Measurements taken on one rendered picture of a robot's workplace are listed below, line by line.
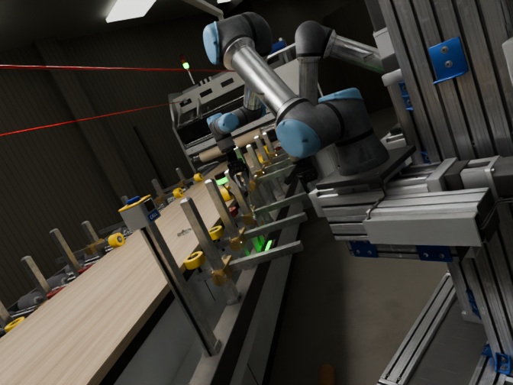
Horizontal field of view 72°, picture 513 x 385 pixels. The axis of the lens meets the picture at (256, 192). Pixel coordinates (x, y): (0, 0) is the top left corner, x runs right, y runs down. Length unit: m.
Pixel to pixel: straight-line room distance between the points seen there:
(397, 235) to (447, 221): 0.13
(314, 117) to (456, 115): 0.38
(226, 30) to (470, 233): 0.85
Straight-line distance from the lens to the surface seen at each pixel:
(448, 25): 1.06
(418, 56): 1.09
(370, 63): 1.60
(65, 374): 1.15
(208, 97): 4.43
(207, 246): 1.30
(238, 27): 1.19
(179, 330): 1.42
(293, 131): 0.93
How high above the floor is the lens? 1.32
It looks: 12 degrees down
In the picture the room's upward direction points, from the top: 24 degrees counter-clockwise
